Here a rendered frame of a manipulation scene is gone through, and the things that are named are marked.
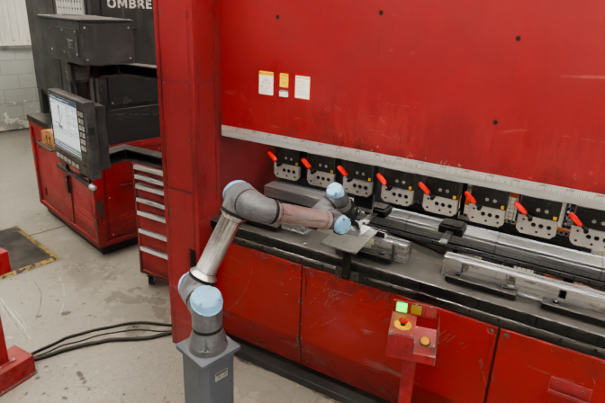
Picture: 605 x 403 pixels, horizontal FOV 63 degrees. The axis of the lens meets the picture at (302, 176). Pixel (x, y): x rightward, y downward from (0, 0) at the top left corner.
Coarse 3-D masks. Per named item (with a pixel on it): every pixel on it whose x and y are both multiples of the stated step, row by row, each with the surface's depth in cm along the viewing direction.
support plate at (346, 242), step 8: (368, 232) 241; (376, 232) 242; (328, 240) 231; (336, 240) 231; (344, 240) 231; (352, 240) 232; (360, 240) 232; (368, 240) 233; (336, 248) 225; (344, 248) 224; (352, 248) 224; (360, 248) 225
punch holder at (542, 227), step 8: (528, 200) 201; (536, 200) 200; (544, 200) 198; (528, 208) 202; (536, 208) 200; (544, 208) 199; (552, 208) 197; (560, 208) 196; (520, 216) 204; (536, 216) 201; (544, 216) 200; (552, 216) 198; (520, 224) 205; (528, 224) 203; (536, 224) 202; (544, 224) 200; (552, 224) 199; (520, 232) 206; (528, 232) 204; (536, 232) 203; (544, 232) 201; (552, 232) 200
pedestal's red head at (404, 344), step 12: (396, 300) 215; (396, 312) 216; (408, 312) 215; (396, 336) 202; (408, 336) 201; (420, 336) 209; (432, 336) 209; (396, 348) 204; (408, 348) 203; (420, 348) 205; (432, 348) 206; (408, 360) 204; (420, 360) 203; (432, 360) 201
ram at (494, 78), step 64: (256, 0) 238; (320, 0) 222; (384, 0) 208; (448, 0) 196; (512, 0) 185; (576, 0) 175; (256, 64) 248; (320, 64) 231; (384, 64) 216; (448, 64) 202; (512, 64) 191; (576, 64) 180; (256, 128) 259; (320, 128) 240; (384, 128) 224; (448, 128) 209; (512, 128) 197; (576, 128) 186; (512, 192) 203
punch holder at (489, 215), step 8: (472, 192) 212; (480, 192) 210; (488, 192) 208; (496, 192) 206; (504, 192) 205; (480, 200) 211; (488, 200) 209; (496, 200) 207; (504, 200) 206; (472, 208) 213; (488, 208) 210; (496, 208) 208; (504, 208) 207; (472, 216) 214; (480, 216) 212; (488, 216) 211; (496, 216) 210; (504, 216) 207; (488, 224) 212; (496, 224) 210
